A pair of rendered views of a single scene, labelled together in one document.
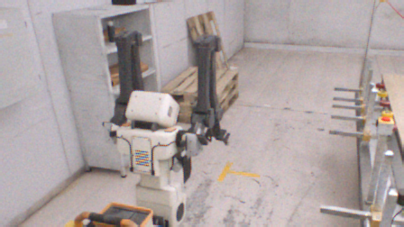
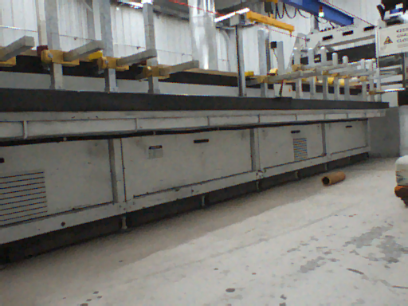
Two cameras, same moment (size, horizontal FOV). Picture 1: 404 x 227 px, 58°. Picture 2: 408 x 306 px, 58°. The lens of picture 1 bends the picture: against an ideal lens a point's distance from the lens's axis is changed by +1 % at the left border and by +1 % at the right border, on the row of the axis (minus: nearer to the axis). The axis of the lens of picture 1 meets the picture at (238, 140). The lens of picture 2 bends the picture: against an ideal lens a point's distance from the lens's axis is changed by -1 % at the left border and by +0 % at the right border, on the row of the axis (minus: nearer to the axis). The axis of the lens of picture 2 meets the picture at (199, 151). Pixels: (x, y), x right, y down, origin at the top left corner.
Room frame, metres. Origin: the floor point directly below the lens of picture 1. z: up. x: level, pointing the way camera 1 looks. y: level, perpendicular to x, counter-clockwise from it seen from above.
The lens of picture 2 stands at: (3.92, 0.08, 0.50)
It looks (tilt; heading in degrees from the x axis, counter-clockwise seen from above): 3 degrees down; 208
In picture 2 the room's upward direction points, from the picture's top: 4 degrees counter-clockwise
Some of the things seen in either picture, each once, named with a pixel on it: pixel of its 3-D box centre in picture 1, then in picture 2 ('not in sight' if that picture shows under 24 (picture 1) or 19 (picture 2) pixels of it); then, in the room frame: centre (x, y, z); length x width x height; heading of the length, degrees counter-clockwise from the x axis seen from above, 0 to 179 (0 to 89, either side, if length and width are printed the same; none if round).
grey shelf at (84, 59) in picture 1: (118, 88); not in sight; (3.52, 1.23, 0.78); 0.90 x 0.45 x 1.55; 165
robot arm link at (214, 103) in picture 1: (210, 79); not in sight; (1.77, 0.14, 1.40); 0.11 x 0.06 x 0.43; 73
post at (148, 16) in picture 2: (368, 120); (151, 51); (2.39, -0.95, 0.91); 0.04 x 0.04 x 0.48; 75
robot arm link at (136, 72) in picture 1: (135, 73); not in sight; (1.89, 0.56, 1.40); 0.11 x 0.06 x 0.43; 73
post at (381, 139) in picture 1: (375, 169); (240, 61); (1.67, -0.75, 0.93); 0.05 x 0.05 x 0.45; 75
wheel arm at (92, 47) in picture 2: (358, 108); (70, 56); (2.84, -1.02, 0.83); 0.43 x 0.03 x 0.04; 75
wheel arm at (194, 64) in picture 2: (359, 134); (165, 71); (2.36, -0.89, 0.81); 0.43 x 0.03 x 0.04; 75
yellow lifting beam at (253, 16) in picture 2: not in sight; (272, 21); (-3.70, -1.98, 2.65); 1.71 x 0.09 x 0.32; 165
